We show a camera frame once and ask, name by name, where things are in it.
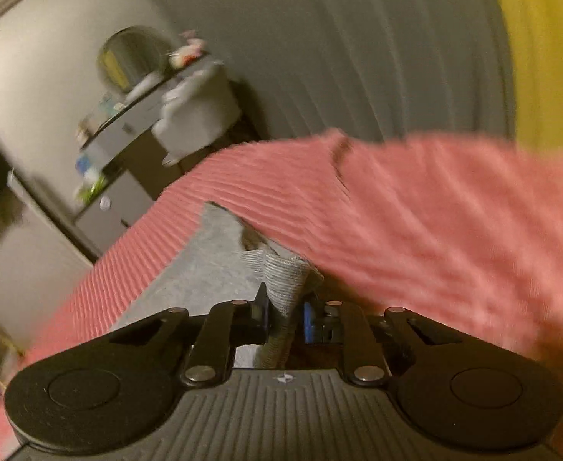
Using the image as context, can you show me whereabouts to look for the blue and green shelf clutter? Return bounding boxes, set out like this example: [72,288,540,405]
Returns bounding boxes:
[73,151,107,202]

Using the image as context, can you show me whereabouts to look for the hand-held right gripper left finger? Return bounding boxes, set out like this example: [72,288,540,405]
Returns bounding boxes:
[109,282,270,389]

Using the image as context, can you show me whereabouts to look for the yellow curtain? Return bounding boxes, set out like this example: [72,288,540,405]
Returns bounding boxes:
[483,0,563,149]

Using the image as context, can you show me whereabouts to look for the grey pants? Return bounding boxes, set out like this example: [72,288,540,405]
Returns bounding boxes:
[113,202,325,370]

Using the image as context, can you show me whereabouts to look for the pink ribbed bed sheet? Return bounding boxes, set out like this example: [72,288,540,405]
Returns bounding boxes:
[0,127,563,461]

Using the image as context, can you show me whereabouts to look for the round mirror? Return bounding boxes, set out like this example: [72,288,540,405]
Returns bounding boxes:
[96,26,169,94]

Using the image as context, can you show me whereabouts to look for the grey dressing table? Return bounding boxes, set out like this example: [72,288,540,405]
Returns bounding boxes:
[73,53,263,255]

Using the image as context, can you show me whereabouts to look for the white cloth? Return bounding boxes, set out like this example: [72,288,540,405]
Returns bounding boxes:
[152,60,241,166]

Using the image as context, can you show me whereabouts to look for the pink and white toiletries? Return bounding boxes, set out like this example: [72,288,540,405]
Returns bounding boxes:
[169,31,210,68]

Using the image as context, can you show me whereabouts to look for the white cabinet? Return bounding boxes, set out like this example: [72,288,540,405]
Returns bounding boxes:
[0,168,95,347]

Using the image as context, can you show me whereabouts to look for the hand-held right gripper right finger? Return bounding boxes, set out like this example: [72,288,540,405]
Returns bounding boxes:
[303,300,455,389]

